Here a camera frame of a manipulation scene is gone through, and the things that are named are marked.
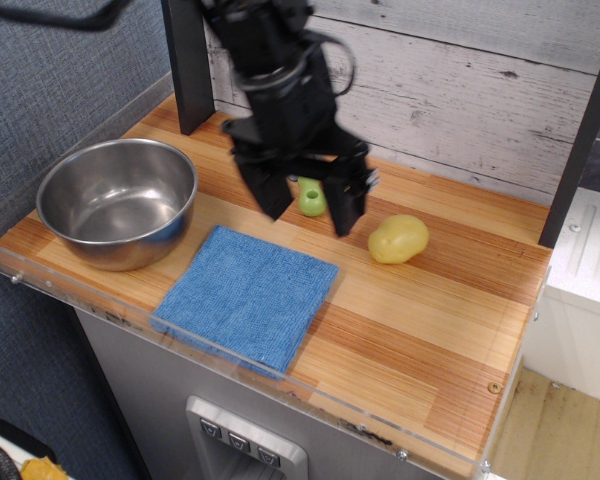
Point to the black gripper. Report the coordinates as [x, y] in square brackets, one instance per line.
[293, 130]

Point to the yellow toy potato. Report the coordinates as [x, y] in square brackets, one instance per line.
[398, 239]

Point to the blue microfiber cloth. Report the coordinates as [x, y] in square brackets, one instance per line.
[246, 300]

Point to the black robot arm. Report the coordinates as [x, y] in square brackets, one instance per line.
[280, 66]

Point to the stainless steel bowl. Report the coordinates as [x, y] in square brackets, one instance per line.
[120, 205]

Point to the grey toy kitchen cabinet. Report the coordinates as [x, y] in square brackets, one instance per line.
[151, 385]

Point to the silver dispenser button panel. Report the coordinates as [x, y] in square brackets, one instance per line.
[231, 447]

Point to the white ridged side appliance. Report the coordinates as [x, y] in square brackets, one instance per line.
[562, 341]

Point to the yellow object bottom left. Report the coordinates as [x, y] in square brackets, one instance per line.
[42, 469]

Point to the green handled grey spatula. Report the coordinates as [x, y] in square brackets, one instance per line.
[311, 199]

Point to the dark left frame post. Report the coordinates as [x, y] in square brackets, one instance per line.
[186, 41]

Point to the dark frame post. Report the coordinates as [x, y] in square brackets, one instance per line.
[573, 170]
[186, 41]

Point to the dark right frame post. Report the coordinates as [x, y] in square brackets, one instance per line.
[573, 170]

